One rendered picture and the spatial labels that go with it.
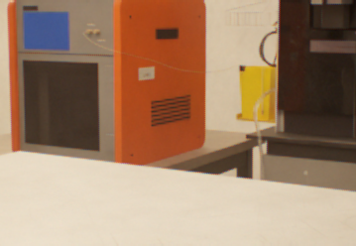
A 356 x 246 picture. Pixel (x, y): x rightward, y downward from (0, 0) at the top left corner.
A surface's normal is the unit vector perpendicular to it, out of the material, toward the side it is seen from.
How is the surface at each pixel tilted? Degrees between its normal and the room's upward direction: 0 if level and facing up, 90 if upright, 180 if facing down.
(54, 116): 90
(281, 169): 90
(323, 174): 90
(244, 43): 90
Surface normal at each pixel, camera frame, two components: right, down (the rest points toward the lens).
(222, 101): -0.51, 0.12
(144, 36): 0.86, 0.07
